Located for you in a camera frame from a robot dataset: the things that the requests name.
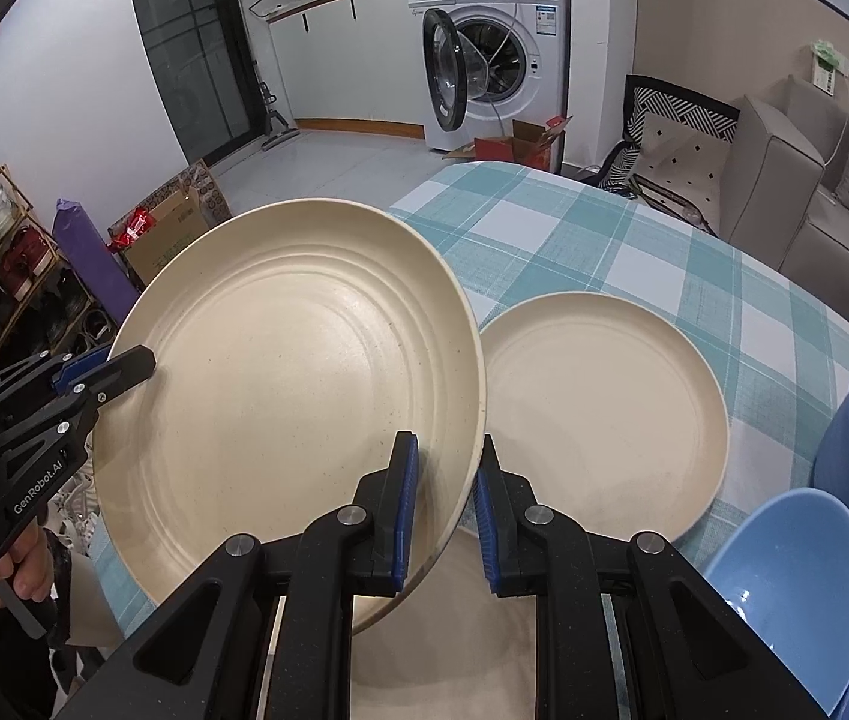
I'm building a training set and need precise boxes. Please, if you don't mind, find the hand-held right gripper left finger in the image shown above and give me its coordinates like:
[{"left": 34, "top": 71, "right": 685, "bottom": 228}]
[{"left": 49, "top": 431, "right": 421, "bottom": 720}]

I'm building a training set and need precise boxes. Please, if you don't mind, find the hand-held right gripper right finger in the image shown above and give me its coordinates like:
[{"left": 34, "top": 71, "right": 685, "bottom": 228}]
[{"left": 473, "top": 433, "right": 808, "bottom": 720}]

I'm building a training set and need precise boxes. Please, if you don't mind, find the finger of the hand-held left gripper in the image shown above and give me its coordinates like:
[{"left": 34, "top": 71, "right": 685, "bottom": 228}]
[
  {"left": 0, "top": 345, "right": 157, "bottom": 466},
  {"left": 0, "top": 349, "right": 118, "bottom": 421}
]

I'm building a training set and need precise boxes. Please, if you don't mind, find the cream round plate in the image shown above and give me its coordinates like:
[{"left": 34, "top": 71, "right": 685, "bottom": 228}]
[
  {"left": 90, "top": 199, "right": 487, "bottom": 635},
  {"left": 480, "top": 291, "right": 730, "bottom": 548},
  {"left": 353, "top": 521, "right": 539, "bottom": 720}
]

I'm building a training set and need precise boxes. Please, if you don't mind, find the person's left hand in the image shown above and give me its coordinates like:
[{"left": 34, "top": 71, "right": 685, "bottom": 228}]
[{"left": 0, "top": 517, "right": 61, "bottom": 620}]

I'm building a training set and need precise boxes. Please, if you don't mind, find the purple rolled yoga mat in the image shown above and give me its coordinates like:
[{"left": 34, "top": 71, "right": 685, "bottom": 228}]
[{"left": 53, "top": 199, "right": 142, "bottom": 331}]

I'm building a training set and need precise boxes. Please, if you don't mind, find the red plastic bag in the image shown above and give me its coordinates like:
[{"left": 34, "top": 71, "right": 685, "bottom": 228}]
[{"left": 107, "top": 206, "right": 159, "bottom": 252}]

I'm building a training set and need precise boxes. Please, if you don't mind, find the brown printed cardboard box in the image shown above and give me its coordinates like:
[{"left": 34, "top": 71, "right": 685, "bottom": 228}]
[{"left": 124, "top": 159, "right": 234, "bottom": 286}]

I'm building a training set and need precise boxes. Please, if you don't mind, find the wooden shoe rack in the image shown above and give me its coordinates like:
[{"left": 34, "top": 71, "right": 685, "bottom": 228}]
[{"left": 0, "top": 139, "right": 125, "bottom": 391}]

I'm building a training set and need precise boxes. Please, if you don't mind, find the teal plaid tablecloth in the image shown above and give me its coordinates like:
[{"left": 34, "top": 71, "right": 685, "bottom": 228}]
[{"left": 86, "top": 161, "right": 849, "bottom": 638}]

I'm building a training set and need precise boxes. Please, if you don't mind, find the dark glass door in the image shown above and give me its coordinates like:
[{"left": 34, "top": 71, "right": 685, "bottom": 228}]
[{"left": 124, "top": 0, "right": 260, "bottom": 166}]

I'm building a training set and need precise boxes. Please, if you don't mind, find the red cardboard box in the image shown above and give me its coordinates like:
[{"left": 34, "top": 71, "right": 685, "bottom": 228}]
[{"left": 443, "top": 116, "right": 574, "bottom": 173}]

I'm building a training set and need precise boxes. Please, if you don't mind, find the white kitchen cabinet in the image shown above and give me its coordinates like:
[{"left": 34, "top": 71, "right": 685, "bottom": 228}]
[{"left": 266, "top": 0, "right": 463, "bottom": 140}]

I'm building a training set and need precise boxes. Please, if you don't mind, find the patterned folding chair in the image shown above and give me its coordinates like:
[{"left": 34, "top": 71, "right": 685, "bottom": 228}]
[{"left": 593, "top": 75, "right": 740, "bottom": 233}]

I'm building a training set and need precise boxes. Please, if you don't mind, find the beige sofa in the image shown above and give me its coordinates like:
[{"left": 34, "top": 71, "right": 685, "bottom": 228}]
[{"left": 716, "top": 75, "right": 849, "bottom": 316}]

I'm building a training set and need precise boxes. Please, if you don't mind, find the white washing machine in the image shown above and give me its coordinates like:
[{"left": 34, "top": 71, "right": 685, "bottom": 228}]
[{"left": 422, "top": 0, "right": 572, "bottom": 152}]

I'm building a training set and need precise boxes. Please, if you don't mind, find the white green wall device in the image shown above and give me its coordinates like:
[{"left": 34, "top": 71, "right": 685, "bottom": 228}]
[{"left": 806, "top": 41, "right": 845, "bottom": 95}]

